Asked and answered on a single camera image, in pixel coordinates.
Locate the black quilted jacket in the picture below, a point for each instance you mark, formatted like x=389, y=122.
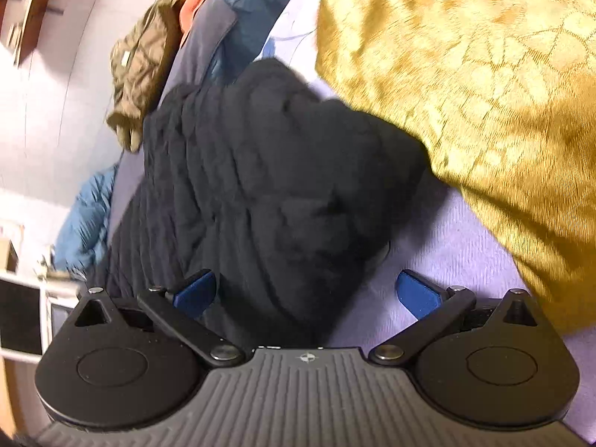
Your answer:
x=260, y=172

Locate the blue down jacket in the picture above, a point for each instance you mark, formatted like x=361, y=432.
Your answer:
x=88, y=219

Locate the wooden wall shelf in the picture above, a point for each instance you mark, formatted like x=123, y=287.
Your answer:
x=32, y=9

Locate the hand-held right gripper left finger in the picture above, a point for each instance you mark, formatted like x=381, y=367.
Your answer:
x=198, y=291

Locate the lavender bed sheet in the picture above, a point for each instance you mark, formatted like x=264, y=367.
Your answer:
x=447, y=242

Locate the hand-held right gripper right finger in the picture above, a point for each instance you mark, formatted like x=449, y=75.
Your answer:
x=416, y=294

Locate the olive quilted jacket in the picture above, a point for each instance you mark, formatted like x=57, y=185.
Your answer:
x=139, y=70

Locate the golden patterned quilt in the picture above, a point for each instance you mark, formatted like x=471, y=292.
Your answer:
x=465, y=79

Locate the teal garment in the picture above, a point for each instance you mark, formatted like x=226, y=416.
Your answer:
x=260, y=0

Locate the grey-blue garment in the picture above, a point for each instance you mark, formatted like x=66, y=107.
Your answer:
x=205, y=42

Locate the white cabinet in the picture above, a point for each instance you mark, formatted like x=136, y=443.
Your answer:
x=44, y=307

